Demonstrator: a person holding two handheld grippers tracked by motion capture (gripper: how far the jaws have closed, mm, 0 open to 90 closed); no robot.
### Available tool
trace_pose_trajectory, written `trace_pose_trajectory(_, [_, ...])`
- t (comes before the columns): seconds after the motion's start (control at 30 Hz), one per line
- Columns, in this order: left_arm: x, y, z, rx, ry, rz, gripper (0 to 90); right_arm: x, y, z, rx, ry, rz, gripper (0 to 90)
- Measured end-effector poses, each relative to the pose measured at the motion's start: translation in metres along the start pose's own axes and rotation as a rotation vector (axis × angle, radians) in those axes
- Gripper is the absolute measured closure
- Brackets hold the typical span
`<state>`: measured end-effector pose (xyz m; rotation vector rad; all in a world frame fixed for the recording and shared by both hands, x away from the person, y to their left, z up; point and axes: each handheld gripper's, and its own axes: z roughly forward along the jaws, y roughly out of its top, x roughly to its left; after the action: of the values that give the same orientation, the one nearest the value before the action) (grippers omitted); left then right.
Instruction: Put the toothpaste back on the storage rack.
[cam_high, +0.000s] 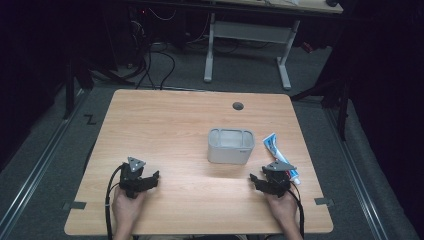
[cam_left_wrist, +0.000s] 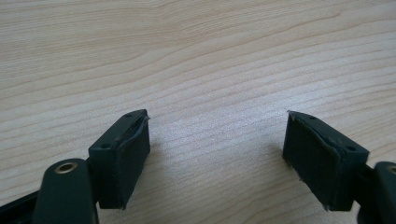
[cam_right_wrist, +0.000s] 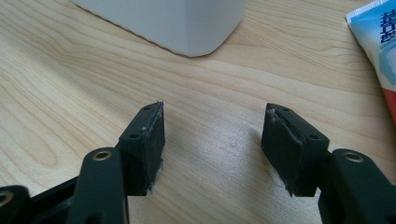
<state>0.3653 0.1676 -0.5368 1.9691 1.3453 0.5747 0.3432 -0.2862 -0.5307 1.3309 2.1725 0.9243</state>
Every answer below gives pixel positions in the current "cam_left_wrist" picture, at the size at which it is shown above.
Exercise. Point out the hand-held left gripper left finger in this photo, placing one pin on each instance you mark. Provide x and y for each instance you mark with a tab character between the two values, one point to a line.
120	161

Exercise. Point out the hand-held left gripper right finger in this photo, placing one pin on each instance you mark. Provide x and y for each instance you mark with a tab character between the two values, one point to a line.
320	158

